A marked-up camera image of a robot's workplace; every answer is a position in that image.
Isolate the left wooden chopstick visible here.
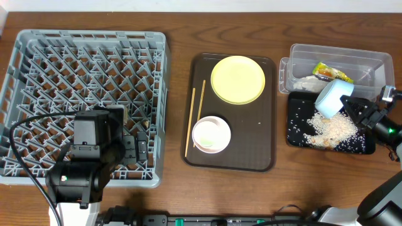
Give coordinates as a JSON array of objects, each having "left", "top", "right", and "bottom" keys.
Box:
[{"left": 184, "top": 87, "right": 196, "bottom": 158}]

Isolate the pink white bowl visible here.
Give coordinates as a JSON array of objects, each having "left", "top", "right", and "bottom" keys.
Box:
[{"left": 192, "top": 116, "right": 231, "bottom": 154}]

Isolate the grey plastic dishwasher rack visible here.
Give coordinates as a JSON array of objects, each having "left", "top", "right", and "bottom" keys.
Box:
[{"left": 1, "top": 30, "right": 171, "bottom": 188}]

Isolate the yellow round plate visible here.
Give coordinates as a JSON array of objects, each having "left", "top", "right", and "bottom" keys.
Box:
[{"left": 210, "top": 56, "right": 266, "bottom": 105}]

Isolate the right wooden chopstick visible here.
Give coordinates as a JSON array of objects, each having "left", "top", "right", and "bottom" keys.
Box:
[{"left": 193, "top": 79, "right": 207, "bottom": 148}]

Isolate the green orange snack wrapper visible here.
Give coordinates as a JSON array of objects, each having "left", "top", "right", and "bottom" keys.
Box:
[{"left": 312, "top": 62, "right": 354, "bottom": 83}]

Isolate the dark brown serving tray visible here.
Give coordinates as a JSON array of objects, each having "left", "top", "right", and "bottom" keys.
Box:
[{"left": 181, "top": 53, "right": 276, "bottom": 172}]

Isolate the black rail with green clips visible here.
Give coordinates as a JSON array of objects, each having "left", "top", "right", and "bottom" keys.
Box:
[{"left": 95, "top": 205, "right": 312, "bottom": 226}]

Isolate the clear plastic bin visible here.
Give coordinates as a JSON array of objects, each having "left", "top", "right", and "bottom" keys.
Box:
[{"left": 278, "top": 44, "right": 395, "bottom": 101}]

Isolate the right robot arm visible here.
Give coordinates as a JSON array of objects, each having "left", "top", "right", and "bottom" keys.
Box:
[{"left": 307, "top": 85, "right": 401, "bottom": 225}]

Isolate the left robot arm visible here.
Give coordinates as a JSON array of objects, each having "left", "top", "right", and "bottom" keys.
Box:
[{"left": 46, "top": 105, "right": 148, "bottom": 225}]

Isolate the spilled rice pile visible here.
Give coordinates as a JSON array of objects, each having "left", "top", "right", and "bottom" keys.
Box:
[{"left": 288, "top": 100, "right": 367, "bottom": 151}]

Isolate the crumpled white tissue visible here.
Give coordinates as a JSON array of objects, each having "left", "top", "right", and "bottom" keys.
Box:
[{"left": 293, "top": 75, "right": 329, "bottom": 93}]

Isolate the black rectangular tray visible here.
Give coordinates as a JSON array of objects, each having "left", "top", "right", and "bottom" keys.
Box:
[{"left": 286, "top": 91, "right": 376, "bottom": 155}]

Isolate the light blue bowl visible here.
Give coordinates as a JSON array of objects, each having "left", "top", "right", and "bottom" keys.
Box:
[{"left": 315, "top": 79, "right": 354, "bottom": 119}]

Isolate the wooden chopstick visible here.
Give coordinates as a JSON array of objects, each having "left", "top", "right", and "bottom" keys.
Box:
[
  {"left": 184, "top": 87, "right": 196, "bottom": 158},
  {"left": 193, "top": 79, "right": 207, "bottom": 148}
]

